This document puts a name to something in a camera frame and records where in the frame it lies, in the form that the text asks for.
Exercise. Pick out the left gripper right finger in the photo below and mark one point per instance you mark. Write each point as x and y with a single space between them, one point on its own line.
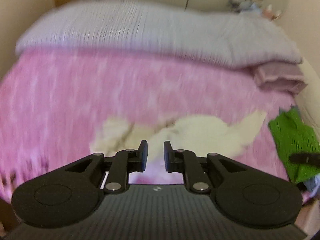
192 168

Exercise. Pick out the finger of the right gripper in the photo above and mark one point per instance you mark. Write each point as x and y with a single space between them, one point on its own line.
311 159

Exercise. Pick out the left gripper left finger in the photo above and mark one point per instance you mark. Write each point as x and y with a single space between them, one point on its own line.
122 164

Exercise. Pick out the cream knitted sweater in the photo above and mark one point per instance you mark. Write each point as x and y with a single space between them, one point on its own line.
201 134

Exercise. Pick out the light blue garment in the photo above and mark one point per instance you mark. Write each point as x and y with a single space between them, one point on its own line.
312 184

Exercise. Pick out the green knitted sweater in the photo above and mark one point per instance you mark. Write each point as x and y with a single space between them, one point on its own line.
292 136

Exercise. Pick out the cream padded headboard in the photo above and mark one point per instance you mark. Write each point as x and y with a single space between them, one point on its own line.
308 100

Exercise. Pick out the mauve pillow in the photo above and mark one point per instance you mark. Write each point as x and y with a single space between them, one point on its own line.
279 76

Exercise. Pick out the pink rose bed blanket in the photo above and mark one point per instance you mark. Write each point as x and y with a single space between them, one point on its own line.
53 101

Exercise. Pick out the grey striped duvet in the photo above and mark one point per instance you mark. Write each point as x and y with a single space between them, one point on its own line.
223 38

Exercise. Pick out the oval vanity mirror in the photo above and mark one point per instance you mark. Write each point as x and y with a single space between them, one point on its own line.
273 9

